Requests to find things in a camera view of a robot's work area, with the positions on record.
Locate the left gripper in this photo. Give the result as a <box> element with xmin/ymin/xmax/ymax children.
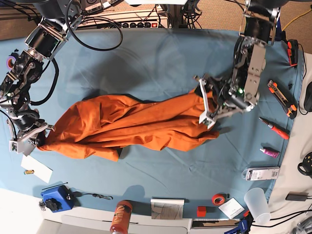
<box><xmin>194</xmin><ymin>74</ymin><xmax>260</xmax><ymax>121</ymax></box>

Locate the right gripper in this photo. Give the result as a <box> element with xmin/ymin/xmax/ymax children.
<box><xmin>6</xmin><ymin>107</ymin><xmax>55</xmax><ymax>146</ymax></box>

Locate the orange t-shirt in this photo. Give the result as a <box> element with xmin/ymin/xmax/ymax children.
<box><xmin>39</xmin><ymin>92</ymin><xmax>219</xmax><ymax>161</ymax></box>

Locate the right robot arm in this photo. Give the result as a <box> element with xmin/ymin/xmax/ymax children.
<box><xmin>0</xmin><ymin>0</ymin><xmax>82</xmax><ymax>151</ymax></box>

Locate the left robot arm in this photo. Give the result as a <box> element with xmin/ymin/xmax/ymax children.
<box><xmin>195</xmin><ymin>0</ymin><xmax>284</xmax><ymax>126</ymax></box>

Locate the small yellow battery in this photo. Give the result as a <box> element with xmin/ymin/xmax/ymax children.
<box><xmin>24</xmin><ymin>170</ymin><xmax>35</xmax><ymax>175</ymax></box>

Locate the white paper card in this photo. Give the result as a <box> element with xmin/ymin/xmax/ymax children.
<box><xmin>21</xmin><ymin>155</ymin><xmax>53</xmax><ymax>183</ymax></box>

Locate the blue clamp box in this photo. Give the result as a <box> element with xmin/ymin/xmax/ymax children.
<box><xmin>40</xmin><ymin>185</ymin><xmax>75</xmax><ymax>213</ymax></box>

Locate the purple tape roll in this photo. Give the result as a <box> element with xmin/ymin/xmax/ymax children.
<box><xmin>6</xmin><ymin>56</ymin><xmax>16</xmax><ymax>70</ymax></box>

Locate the orange black utility knife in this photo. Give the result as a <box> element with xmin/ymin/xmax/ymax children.
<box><xmin>268</xmin><ymin>80</ymin><xmax>297</xmax><ymax>119</ymax></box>

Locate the red screwdriver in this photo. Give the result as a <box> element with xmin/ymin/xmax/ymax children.
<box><xmin>258</xmin><ymin>117</ymin><xmax>290</xmax><ymax>140</ymax></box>

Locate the blue-grey table cloth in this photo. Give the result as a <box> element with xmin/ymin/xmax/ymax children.
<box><xmin>0</xmin><ymin>28</ymin><xmax>306</xmax><ymax>217</ymax></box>

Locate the purple glue tube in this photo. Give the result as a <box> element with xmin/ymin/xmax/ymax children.
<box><xmin>259</xmin><ymin>148</ymin><xmax>280</xmax><ymax>158</ymax></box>

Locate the plastic blister pack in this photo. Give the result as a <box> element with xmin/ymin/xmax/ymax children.
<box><xmin>241</xmin><ymin>166</ymin><xmax>280</xmax><ymax>181</ymax></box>

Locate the black computer mouse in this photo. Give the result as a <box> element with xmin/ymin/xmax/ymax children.
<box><xmin>304</xmin><ymin>82</ymin><xmax>312</xmax><ymax>112</ymax></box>

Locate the orange black clamp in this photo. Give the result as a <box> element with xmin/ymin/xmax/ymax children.
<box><xmin>287</xmin><ymin>39</ymin><xmax>298</xmax><ymax>67</ymax></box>

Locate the red tape roll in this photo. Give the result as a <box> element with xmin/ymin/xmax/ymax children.
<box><xmin>212</xmin><ymin>194</ymin><xmax>227</xmax><ymax>206</ymax></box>

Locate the power strip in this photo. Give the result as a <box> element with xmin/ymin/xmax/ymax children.
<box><xmin>116</xmin><ymin>21</ymin><xmax>166</xmax><ymax>28</ymax></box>

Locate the translucent plastic cup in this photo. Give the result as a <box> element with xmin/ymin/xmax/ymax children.
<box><xmin>244</xmin><ymin>188</ymin><xmax>271</xmax><ymax>225</ymax></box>

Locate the white square card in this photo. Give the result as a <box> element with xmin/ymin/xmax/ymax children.
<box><xmin>218</xmin><ymin>198</ymin><xmax>244</xmax><ymax>219</ymax></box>

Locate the small red cube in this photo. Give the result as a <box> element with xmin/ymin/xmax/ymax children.
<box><xmin>196</xmin><ymin>206</ymin><xmax>207</xmax><ymax>217</ymax></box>

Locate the grey notebook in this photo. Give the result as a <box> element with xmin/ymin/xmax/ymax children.
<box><xmin>151</xmin><ymin>198</ymin><xmax>185</xmax><ymax>220</ymax></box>

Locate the black power adapter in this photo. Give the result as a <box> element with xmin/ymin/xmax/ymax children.
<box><xmin>285</xmin><ymin>192</ymin><xmax>309</xmax><ymax>201</ymax></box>

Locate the orange drink bottle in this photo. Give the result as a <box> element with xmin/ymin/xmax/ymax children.
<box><xmin>110</xmin><ymin>200</ymin><xmax>133</xmax><ymax>234</ymax></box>

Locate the blue spring clamp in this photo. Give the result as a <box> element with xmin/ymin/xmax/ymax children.
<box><xmin>224</xmin><ymin>210</ymin><xmax>254</xmax><ymax>234</ymax></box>

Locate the silver carabiner with strap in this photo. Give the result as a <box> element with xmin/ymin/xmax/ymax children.
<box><xmin>73</xmin><ymin>192</ymin><xmax>113</xmax><ymax>200</ymax></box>

